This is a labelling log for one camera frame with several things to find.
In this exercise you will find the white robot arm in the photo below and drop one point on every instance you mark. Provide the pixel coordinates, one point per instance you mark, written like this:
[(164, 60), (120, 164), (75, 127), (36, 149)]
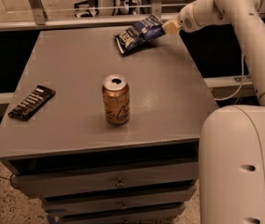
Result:
[(232, 140)]

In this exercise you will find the middle grey drawer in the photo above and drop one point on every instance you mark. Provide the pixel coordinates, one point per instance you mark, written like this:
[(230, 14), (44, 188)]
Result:
[(123, 199)]

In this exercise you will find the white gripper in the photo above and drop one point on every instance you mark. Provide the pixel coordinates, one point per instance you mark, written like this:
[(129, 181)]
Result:
[(186, 22)]

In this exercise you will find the black snack bar wrapper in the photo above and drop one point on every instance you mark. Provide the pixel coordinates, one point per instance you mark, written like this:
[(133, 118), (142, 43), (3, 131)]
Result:
[(32, 103)]

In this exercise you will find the top grey drawer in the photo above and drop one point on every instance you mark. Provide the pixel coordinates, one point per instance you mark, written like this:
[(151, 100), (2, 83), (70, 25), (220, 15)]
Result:
[(60, 184)]

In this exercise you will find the office chair base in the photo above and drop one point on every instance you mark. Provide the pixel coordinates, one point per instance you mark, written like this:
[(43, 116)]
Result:
[(89, 11)]

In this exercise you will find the blue chip bag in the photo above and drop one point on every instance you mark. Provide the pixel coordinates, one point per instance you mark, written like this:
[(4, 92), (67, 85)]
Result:
[(141, 32)]

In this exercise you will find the bottom grey drawer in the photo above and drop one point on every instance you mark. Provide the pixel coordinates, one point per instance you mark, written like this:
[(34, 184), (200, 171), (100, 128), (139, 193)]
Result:
[(128, 216)]

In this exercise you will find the orange soda can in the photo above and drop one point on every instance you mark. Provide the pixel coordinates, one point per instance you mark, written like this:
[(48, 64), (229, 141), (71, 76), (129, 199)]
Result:
[(116, 97)]

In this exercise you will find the grey drawer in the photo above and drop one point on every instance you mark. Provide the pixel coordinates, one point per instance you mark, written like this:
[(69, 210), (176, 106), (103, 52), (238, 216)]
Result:
[(128, 216), (123, 199), (60, 184)]

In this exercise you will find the grey drawer cabinet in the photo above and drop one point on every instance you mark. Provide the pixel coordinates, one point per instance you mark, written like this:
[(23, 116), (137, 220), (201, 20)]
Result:
[(169, 102)]

